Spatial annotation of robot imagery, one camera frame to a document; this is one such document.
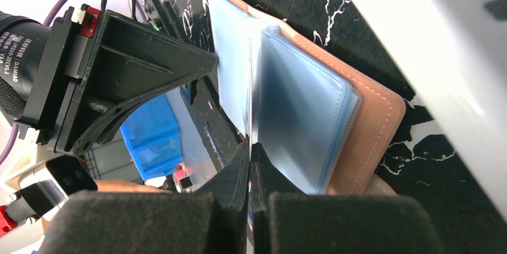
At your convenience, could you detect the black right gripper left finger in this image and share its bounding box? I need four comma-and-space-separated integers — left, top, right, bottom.
39, 143, 250, 253

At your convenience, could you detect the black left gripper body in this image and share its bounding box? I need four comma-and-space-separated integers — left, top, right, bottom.
16, 5, 101, 154

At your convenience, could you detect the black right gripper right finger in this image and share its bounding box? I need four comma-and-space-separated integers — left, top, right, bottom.
251, 143, 442, 253

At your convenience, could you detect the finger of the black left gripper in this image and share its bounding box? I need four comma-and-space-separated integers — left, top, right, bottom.
55, 10, 218, 155

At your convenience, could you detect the black credit card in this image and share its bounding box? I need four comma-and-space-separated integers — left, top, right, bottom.
245, 38, 255, 253

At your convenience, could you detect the brown leather card holder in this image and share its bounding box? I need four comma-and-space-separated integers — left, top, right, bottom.
207, 0, 406, 195

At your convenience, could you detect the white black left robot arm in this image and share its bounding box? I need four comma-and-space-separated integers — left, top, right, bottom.
1, 5, 218, 156

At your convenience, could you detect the blue plastic bin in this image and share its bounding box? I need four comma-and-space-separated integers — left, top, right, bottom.
120, 94, 182, 180

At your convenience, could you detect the white plastic basket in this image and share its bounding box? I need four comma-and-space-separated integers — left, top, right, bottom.
352, 0, 506, 217

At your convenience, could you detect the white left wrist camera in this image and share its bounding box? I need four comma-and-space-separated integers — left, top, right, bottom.
1, 155, 98, 237

